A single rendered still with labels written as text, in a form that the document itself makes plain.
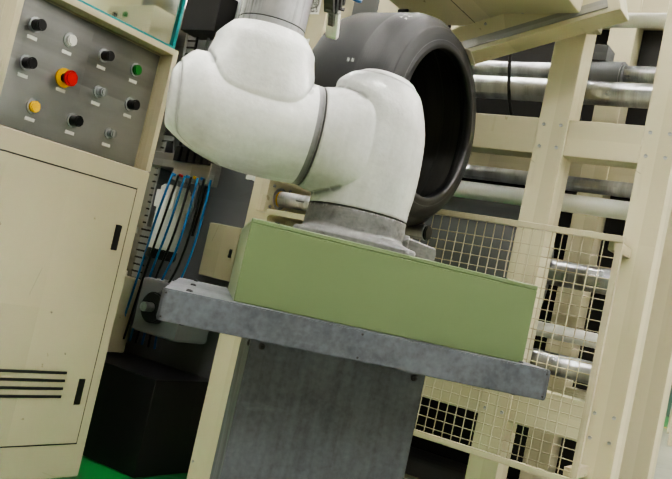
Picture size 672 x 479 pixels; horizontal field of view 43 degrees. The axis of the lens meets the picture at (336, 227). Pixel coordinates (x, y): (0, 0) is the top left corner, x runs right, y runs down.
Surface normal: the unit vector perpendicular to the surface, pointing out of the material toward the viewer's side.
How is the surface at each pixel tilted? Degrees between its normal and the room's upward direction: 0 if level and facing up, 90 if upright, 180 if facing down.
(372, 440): 90
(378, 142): 88
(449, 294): 90
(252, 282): 90
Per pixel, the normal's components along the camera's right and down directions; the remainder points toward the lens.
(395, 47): 0.29, -0.36
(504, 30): -0.53, -0.18
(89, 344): 0.82, 0.15
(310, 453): 0.14, -0.04
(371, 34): -0.33, -0.67
